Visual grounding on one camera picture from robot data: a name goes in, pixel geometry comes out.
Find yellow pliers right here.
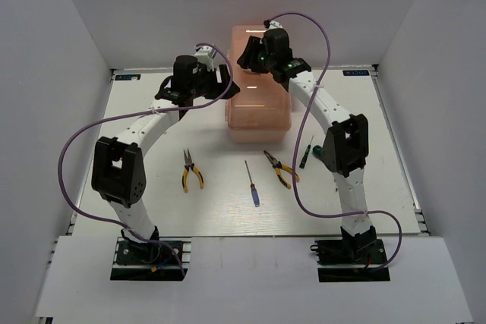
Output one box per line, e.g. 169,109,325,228
264,150,294,189

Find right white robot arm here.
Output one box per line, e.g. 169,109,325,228
237,27,377,263

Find thin black green screwdriver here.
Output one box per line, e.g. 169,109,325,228
299,137,314,169

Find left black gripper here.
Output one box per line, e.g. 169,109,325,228
189,64,241,99

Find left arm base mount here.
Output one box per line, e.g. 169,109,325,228
110,237,191,282

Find purple cable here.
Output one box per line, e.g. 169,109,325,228
58,42,233,278
265,11,403,272

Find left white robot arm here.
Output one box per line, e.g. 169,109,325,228
91,48,239,263

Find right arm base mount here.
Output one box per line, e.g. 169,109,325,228
310,239,390,283

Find pink plastic toolbox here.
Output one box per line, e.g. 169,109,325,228
225,25,292,143

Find yellow needle-nose pliers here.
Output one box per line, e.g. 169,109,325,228
180,149,207,193

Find blue label sticker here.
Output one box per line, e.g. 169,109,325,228
342,70,370,77
115,74,141,81

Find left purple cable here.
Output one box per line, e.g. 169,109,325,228
58,42,233,278

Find blue label sticker right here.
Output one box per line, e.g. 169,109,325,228
342,70,370,77

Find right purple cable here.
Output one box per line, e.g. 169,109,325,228
265,11,403,272

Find blue label sticker left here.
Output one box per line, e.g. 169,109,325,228
115,74,141,81

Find blue handle screwdriver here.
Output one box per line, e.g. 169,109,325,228
245,161,260,207

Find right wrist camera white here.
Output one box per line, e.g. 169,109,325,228
264,20,283,31

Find green stubby screwdriver upper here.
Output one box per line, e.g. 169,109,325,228
312,146,323,160

